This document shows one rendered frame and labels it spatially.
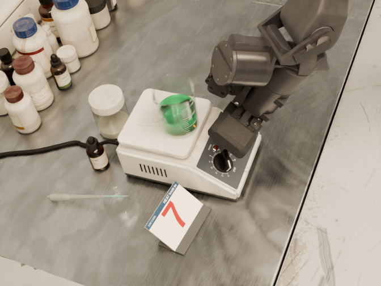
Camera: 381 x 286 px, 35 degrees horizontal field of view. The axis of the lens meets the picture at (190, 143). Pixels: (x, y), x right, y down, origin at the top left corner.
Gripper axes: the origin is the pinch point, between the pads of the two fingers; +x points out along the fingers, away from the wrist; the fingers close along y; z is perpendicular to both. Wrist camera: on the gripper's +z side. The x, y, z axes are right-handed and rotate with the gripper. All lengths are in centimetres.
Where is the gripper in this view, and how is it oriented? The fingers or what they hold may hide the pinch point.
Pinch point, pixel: (240, 120)
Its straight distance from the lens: 93.1
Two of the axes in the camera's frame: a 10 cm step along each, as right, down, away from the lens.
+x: -3.6, 4.5, 8.2
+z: -7.8, -6.2, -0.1
